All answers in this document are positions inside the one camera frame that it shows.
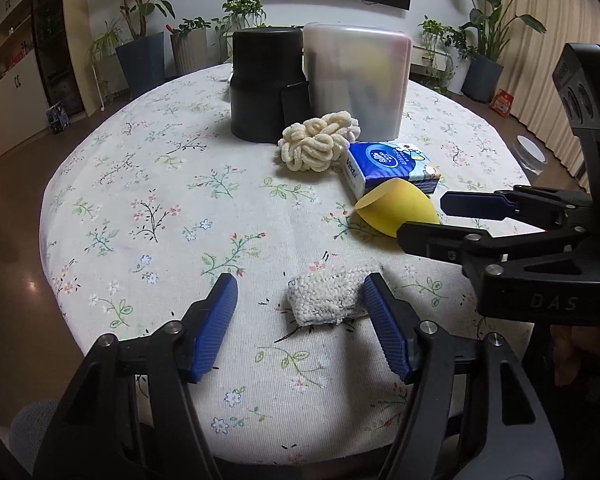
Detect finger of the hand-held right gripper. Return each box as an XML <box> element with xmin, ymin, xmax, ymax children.
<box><xmin>396</xmin><ymin>222</ymin><xmax>600</xmax><ymax>264</ymax></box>
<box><xmin>440</xmin><ymin>186</ymin><xmax>594</xmax><ymax>229</ymax></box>

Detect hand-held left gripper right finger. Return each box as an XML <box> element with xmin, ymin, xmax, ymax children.
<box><xmin>360</xmin><ymin>272</ymin><xmax>566</xmax><ymax>480</ymax></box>

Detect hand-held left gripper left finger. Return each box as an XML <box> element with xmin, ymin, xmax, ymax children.
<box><xmin>32</xmin><ymin>273</ymin><xmax>239</xmax><ymax>480</ymax></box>

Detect large white knitted cloth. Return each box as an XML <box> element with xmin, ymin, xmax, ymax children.
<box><xmin>286</xmin><ymin>265</ymin><xmax>381</xmax><ymax>328</ymax></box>

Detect translucent white container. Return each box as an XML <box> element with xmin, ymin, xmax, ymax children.
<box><xmin>301</xmin><ymin>22</ymin><xmax>412</xmax><ymax>141</ymax></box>

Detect person's right hand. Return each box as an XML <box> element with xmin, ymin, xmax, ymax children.
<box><xmin>550</xmin><ymin>321</ymin><xmax>600</xmax><ymax>378</ymax></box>

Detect grey cylinder bin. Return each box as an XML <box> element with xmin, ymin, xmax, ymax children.
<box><xmin>512</xmin><ymin>135</ymin><xmax>550</xmax><ymax>177</ymax></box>

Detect blue tissue pack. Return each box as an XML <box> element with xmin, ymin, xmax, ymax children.
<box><xmin>340</xmin><ymin>141</ymin><xmax>442</xmax><ymax>200</ymax></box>

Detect red box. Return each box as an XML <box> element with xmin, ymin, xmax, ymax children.
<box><xmin>490</xmin><ymin>89</ymin><xmax>513</xmax><ymax>118</ymax></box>

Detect large broad-leaf potted plant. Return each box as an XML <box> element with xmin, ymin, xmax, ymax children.
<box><xmin>440</xmin><ymin>0</ymin><xmax>547</xmax><ymax>104</ymax></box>

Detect beige curtain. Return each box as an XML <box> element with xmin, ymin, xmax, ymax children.
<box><xmin>500</xmin><ymin>0</ymin><xmax>600</xmax><ymax>181</ymax></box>

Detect cream chenille scrunchie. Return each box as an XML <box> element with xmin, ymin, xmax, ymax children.
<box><xmin>278</xmin><ymin>111</ymin><xmax>361</xmax><ymax>177</ymax></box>

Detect trailing green plant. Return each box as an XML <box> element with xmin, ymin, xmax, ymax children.
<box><xmin>419</xmin><ymin>16</ymin><xmax>468</xmax><ymax>93</ymax></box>

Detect floral tablecloth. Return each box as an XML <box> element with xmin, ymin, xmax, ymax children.
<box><xmin>39</xmin><ymin>62</ymin><xmax>536</xmax><ymax>466</ymax></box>

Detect grey cloth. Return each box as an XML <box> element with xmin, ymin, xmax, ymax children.
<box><xmin>10</xmin><ymin>400</ymin><xmax>61</xmax><ymax>472</ymax></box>

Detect black container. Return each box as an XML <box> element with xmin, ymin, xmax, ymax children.
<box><xmin>230</xmin><ymin>27</ymin><xmax>309</xmax><ymax>143</ymax></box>

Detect blue printed box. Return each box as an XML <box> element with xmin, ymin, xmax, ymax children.
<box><xmin>46</xmin><ymin>102</ymin><xmax>71</xmax><ymax>133</ymax></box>

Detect small plant in ribbed pot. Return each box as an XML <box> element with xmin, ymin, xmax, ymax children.
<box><xmin>170</xmin><ymin>16</ymin><xmax>211</xmax><ymax>76</ymax></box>

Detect tall potted plant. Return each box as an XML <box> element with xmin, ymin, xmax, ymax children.
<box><xmin>87</xmin><ymin>0</ymin><xmax>176</xmax><ymax>99</ymax></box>

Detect bushy green potted plant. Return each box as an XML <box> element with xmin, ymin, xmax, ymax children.
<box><xmin>215</xmin><ymin>0</ymin><xmax>267</xmax><ymax>61</ymax></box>

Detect spider plant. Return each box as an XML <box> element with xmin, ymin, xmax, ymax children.
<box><xmin>85</xmin><ymin>20</ymin><xmax>123</xmax><ymax>107</ymax></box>

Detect dark glass cabinet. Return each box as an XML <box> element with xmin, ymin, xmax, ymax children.
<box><xmin>32</xmin><ymin>0</ymin><xmax>86</xmax><ymax>116</ymax></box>

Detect white wall cupboards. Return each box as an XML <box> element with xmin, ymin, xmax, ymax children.
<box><xmin>0</xmin><ymin>0</ymin><xmax>46</xmax><ymax>161</ymax></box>

